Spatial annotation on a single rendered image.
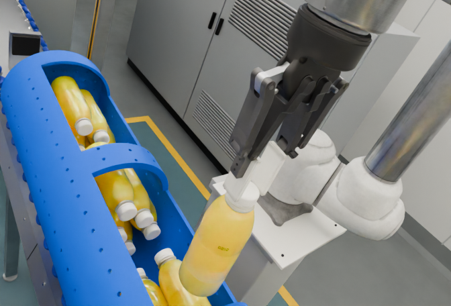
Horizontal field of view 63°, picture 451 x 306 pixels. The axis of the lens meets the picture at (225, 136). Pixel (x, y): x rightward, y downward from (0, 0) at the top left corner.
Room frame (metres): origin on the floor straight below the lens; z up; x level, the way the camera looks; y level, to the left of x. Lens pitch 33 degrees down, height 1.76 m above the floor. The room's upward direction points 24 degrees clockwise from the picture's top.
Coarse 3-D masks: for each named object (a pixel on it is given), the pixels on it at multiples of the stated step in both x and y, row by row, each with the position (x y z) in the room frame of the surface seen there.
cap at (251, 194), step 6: (252, 186) 0.38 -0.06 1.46; (246, 192) 0.36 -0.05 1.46; (252, 192) 0.37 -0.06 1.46; (258, 192) 0.37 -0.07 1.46; (228, 198) 0.36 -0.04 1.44; (240, 198) 0.35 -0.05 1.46; (246, 198) 0.35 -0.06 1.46; (252, 198) 0.36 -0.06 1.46; (234, 204) 0.35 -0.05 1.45; (240, 204) 0.35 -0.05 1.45; (246, 204) 0.35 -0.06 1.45; (252, 204) 0.36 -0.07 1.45
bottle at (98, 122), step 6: (84, 90) 0.88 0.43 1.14; (84, 96) 0.85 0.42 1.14; (90, 96) 0.87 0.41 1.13; (90, 102) 0.84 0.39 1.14; (90, 108) 0.81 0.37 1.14; (96, 108) 0.82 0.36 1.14; (96, 114) 0.80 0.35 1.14; (102, 114) 0.82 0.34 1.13; (96, 120) 0.78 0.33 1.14; (102, 120) 0.79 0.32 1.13; (96, 126) 0.76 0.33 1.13; (102, 126) 0.77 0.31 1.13; (96, 132) 0.75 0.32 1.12
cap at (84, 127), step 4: (84, 120) 0.72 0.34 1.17; (80, 124) 0.70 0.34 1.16; (84, 124) 0.70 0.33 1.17; (88, 124) 0.71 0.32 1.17; (76, 128) 0.70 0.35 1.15; (80, 128) 0.70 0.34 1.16; (84, 128) 0.70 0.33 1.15; (88, 128) 0.71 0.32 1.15; (92, 128) 0.72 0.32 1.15; (80, 132) 0.70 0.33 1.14; (84, 132) 0.71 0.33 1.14; (88, 132) 0.71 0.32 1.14
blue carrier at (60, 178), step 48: (48, 96) 0.69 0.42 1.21; (96, 96) 0.96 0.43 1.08; (48, 144) 0.57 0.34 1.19; (48, 192) 0.49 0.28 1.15; (96, 192) 0.48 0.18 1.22; (48, 240) 0.43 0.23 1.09; (96, 240) 0.40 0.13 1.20; (144, 240) 0.60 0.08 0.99; (96, 288) 0.34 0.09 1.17; (144, 288) 0.34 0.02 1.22
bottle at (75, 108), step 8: (56, 80) 0.81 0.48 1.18; (64, 80) 0.82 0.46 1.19; (72, 80) 0.84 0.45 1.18; (56, 88) 0.79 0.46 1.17; (64, 88) 0.79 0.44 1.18; (72, 88) 0.80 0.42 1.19; (56, 96) 0.77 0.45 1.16; (64, 96) 0.76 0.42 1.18; (72, 96) 0.77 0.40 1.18; (80, 96) 0.78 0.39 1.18; (64, 104) 0.74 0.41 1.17; (72, 104) 0.74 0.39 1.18; (80, 104) 0.75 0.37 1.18; (64, 112) 0.72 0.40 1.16; (72, 112) 0.72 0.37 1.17; (80, 112) 0.73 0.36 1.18; (88, 112) 0.75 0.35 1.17; (72, 120) 0.71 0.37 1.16; (80, 120) 0.71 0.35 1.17; (88, 120) 0.73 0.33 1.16
